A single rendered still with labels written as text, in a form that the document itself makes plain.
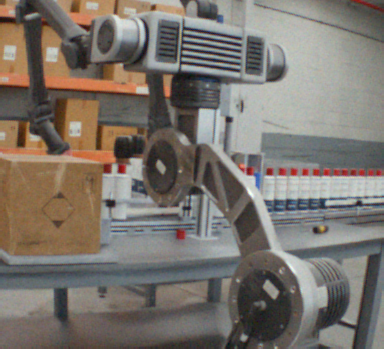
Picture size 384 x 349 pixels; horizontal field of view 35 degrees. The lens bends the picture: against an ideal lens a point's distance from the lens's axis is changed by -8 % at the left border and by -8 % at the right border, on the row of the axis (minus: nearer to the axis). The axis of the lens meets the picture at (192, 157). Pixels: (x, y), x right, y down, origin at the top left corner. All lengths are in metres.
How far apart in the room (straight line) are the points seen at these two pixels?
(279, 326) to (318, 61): 8.32
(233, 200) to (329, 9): 8.45
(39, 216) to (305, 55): 7.77
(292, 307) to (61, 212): 0.80
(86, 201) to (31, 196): 0.18
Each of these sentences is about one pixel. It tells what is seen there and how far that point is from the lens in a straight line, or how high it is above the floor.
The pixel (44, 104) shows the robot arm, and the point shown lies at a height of 1.28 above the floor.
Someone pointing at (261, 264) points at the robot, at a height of 0.97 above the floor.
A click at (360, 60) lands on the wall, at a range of 10.32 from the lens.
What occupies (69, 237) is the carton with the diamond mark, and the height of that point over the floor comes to 0.90.
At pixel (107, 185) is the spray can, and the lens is 2.31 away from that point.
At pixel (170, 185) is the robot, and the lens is 1.63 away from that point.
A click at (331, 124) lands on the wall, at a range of 9.72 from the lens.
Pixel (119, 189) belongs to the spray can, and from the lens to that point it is 2.34.
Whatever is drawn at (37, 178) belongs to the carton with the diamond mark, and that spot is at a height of 1.07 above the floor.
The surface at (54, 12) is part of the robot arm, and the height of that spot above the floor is 1.56.
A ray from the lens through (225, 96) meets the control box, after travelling 2.39.
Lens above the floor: 1.25
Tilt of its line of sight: 3 degrees down
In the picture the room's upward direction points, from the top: 4 degrees clockwise
